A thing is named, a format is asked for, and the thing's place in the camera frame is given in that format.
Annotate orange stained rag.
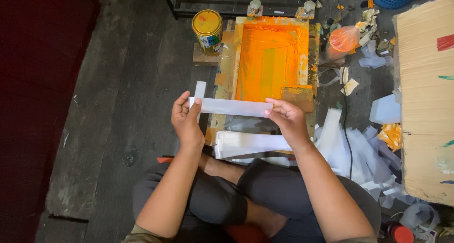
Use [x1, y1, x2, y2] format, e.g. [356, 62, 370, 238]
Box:
[377, 123, 403, 152]

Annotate person's legs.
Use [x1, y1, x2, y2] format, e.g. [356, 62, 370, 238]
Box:
[132, 154, 382, 243]

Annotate person's right hand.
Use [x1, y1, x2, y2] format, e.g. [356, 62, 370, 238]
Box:
[265, 97, 312, 150]

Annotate wooden squeegee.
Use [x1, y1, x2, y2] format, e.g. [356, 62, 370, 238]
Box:
[281, 85, 315, 113]

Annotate black cable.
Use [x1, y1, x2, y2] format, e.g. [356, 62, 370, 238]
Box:
[335, 0, 354, 181]

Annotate orange screen printing frame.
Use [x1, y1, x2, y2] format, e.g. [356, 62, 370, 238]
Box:
[205, 16, 321, 146]

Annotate person's left hand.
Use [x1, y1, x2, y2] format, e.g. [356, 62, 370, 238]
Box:
[171, 91, 206, 150]

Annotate heap of white plastic strips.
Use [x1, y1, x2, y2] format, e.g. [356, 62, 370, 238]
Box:
[314, 108, 419, 210]

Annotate stack of white plastic strips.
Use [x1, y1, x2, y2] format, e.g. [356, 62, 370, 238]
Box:
[214, 130, 293, 161]

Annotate orange plastic bag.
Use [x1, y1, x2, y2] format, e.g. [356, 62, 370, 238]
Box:
[328, 25, 361, 53]

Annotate white plastic bag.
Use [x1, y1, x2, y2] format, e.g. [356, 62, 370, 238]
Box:
[369, 94, 402, 125]

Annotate clear plastic bag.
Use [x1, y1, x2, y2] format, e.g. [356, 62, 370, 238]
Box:
[399, 201, 441, 242]

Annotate red bottle cap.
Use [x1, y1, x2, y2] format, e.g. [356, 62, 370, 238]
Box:
[387, 223, 415, 243]

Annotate large cardboard box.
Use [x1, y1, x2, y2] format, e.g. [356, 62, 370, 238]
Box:
[392, 0, 454, 207]

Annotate frame hinge clamp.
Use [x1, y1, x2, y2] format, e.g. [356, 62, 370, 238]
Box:
[247, 0, 264, 17]
[295, 0, 316, 20]

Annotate wooden block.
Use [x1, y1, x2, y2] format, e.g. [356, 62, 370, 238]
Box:
[192, 42, 223, 66]

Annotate yellow paint can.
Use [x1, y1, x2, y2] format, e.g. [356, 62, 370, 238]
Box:
[192, 9, 223, 58]

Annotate white plastic strip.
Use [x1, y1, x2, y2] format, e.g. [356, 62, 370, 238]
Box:
[188, 96, 274, 118]

